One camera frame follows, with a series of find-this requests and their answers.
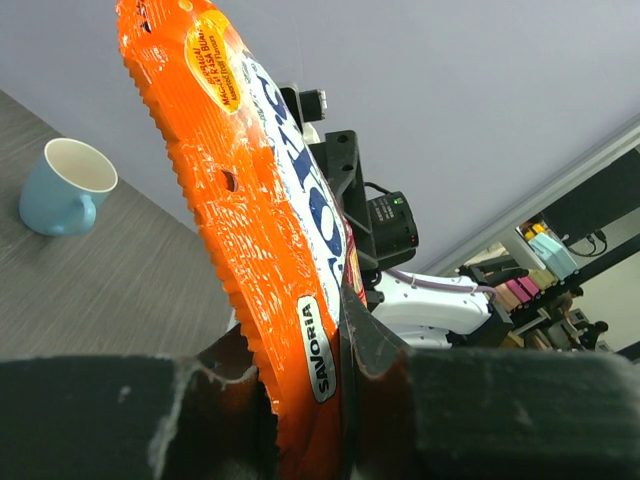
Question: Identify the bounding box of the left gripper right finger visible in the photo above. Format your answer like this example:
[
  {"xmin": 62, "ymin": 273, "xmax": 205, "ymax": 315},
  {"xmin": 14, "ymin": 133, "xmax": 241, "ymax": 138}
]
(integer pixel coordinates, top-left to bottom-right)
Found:
[{"xmin": 339, "ymin": 288, "xmax": 639, "ymax": 479}]

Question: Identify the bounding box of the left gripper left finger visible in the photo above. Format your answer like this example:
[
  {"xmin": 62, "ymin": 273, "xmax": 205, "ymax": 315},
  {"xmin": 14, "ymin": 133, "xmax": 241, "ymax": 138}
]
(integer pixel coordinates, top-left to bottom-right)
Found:
[{"xmin": 1, "ymin": 329, "xmax": 278, "ymax": 479}]

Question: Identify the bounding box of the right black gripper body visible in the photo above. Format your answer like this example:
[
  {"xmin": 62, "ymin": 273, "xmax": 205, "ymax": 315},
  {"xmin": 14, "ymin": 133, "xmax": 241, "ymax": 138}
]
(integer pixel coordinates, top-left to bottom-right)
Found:
[{"xmin": 279, "ymin": 85, "xmax": 379, "ymax": 271}]

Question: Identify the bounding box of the orange Fox's fruits candy bag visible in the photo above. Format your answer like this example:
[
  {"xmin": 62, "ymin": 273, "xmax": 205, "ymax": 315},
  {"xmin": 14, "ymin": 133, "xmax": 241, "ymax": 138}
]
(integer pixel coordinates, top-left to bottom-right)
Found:
[{"xmin": 116, "ymin": 1, "xmax": 350, "ymax": 479}]

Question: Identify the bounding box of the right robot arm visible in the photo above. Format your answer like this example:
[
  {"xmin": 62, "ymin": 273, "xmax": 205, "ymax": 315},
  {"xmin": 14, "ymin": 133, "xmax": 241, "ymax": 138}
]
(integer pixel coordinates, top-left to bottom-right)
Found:
[{"xmin": 280, "ymin": 86, "xmax": 513, "ymax": 348}]

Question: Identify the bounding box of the light blue mug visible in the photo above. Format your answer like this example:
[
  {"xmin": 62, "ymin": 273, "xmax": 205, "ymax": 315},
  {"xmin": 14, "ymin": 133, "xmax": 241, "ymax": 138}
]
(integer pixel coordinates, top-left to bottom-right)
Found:
[{"xmin": 19, "ymin": 138, "xmax": 119, "ymax": 237}]

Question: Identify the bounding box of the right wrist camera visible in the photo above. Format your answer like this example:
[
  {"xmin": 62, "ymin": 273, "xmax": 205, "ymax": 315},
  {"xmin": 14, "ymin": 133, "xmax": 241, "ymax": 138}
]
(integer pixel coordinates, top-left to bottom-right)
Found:
[{"xmin": 299, "ymin": 89, "xmax": 327, "ymax": 123}]

